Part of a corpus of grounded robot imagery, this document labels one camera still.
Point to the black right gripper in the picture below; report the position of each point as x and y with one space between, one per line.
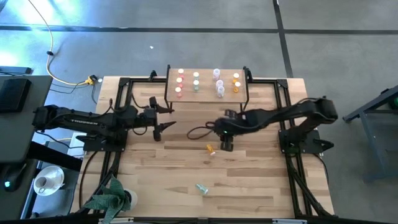
231 123

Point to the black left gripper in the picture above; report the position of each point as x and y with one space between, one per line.
148 118

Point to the pink pill bottle white cap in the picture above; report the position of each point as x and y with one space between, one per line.
179 81
178 90
181 71

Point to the orange pill bottle white cap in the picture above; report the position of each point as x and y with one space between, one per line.
210 148
236 75
237 84

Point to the clear pill bottle ribbed cap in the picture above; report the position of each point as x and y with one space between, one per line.
220 91
216 74
219 83

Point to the teal pill bottle white cap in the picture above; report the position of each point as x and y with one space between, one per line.
196 74
201 188
196 83

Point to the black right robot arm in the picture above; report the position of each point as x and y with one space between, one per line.
311 109

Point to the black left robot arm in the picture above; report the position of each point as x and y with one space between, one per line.
81 121

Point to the green plant white pot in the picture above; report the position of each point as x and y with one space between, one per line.
112 196

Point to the silver aluminium extrusion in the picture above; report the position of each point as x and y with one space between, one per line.
115 220
289 221

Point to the black desk beam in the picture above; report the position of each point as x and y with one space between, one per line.
56 157

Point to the white cup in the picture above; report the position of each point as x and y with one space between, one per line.
42 183

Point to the dark desk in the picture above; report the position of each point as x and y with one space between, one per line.
18 130

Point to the black flat device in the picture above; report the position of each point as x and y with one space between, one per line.
14 95

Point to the black bar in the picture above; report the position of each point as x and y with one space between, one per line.
15 70

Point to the black computer mouse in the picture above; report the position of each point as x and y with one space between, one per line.
14 177

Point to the wooden shelf black metal frame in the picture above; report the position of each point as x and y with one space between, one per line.
205 93

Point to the black aluminium table frame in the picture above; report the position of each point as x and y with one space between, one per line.
143 80

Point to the dark blue metal table frame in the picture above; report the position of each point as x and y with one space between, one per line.
370 109

